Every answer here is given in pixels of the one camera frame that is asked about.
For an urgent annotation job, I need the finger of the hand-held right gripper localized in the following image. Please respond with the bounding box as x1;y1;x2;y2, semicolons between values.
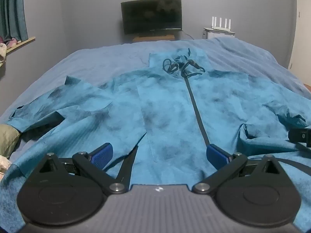
288;127;311;148

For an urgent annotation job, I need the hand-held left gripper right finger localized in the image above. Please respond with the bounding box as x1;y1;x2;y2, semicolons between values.
191;144;285;195

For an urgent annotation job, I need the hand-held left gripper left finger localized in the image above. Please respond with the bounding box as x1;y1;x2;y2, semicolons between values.
38;143;127;195

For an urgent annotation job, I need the blue tie-dye jacket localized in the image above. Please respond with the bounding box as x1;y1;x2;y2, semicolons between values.
0;48;311;231

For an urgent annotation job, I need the light blue bed blanket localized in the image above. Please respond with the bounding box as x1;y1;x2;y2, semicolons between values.
0;37;311;233

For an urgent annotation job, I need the beige cloth at bedside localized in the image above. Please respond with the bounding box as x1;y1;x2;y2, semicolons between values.
0;124;21;160

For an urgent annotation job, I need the white plush toy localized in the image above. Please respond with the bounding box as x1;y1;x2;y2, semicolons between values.
0;154;12;178

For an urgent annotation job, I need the wooden television stand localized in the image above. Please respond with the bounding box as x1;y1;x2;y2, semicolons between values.
132;34;176;42

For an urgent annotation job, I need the white router with antennas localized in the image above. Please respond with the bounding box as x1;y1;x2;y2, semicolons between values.
211;17;236;35

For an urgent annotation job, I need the wooden window sill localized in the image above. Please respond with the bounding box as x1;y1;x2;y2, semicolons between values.
6;37;36;53

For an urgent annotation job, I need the pink plush toy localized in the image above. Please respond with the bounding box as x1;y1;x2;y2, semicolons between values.
0;36;22;48

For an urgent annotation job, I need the black television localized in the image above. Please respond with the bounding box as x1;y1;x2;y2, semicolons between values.
121;0;183;35

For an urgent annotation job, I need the teal curtain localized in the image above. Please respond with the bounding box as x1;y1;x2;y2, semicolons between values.
0;0;29;42

